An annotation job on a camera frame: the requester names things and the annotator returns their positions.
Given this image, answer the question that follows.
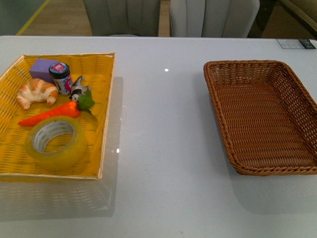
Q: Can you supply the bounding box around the black white toy animal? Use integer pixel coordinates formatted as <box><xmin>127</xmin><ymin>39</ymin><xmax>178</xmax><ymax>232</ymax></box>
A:
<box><xmin>69</xmin><ymin>76</ymin><xmax>91</xmax><ymax>102</ymax></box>

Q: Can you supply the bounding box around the clear packing tape roll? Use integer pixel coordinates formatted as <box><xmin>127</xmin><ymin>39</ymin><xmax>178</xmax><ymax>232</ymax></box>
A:
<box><xmin>25</xmin><ymin>116</ymin><xmax>88</xmax><ymax>171</ymax></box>

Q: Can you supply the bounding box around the black table label sticker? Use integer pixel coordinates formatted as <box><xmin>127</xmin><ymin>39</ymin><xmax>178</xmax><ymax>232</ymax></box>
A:
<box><xmin>277</xmin><ymin>39</ymin><xmax>316</xmax><ymax>50</ymax></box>

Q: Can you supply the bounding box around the purple foam block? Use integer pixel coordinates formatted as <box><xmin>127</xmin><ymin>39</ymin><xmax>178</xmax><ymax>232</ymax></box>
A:
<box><xmin>29</xmin><ymin>59</ymin><xmax>58</xmax><ymax>84</ymax></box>

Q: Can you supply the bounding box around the toy croissant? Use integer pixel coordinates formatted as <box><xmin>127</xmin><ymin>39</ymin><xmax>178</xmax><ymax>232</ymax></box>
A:
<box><xmin>16</xmin><ymin>78</ymin><xmax>59</xmax><ymax>110</ymax></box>

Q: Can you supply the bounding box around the right grey chair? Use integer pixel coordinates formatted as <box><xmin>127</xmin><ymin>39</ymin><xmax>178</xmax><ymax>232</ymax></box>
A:
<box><xmin>169</xmin><ymin>0</ymin><xmax>260</xmax><ymax>38</ymax></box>

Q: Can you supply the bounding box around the orange toy carrot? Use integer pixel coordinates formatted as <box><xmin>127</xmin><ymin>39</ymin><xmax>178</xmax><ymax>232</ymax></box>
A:
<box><xmin>18</xmin><ymin>95</ymin><xmax>95</xmax><ymax>126</ymax></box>

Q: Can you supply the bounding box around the grey chair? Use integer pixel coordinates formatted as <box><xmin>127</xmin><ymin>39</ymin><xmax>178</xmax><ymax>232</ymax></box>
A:
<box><xmin>84</xmin><ymin>0</ymin><xmax>160</xmax><ymax>37</ymax></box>
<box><xmin>169</xmin><ymin>0</ymin><xmax>260</xmax><ymax>38</ymax></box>

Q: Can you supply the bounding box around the left grey chair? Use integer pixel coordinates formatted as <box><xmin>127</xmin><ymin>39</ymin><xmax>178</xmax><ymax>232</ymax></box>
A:
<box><xmin>84</xmin><ymin>0</ymin><xmax>160</xmax><ymax>37</ymax></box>

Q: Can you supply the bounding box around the brown wicker basket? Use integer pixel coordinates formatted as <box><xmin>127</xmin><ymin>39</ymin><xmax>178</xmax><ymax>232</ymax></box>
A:
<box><xmin>204</xmin><ymin>60</ymin><xmax>317</xmax><ymax>176</ymax></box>

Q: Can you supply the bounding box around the yellow woven basket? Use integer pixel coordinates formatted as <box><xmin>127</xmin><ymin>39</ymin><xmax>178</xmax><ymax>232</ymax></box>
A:
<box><xmin>0</xmin><ymin>53</ymin><xmax>115</xmax><ymax>182</ymax></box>

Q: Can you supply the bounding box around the beige sofa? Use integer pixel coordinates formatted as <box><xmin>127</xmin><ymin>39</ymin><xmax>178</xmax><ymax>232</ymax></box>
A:
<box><xmin>256</xmin><ymin>0</ymin><xmax>317</xmax><ymax>40</ymax></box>

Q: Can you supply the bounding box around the small dark jar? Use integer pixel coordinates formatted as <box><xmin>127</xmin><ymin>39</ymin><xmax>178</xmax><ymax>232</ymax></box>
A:
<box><xmin>49</xmin><ymin>62</ymin><xmax>73</xmax><ymax>95</ymax></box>

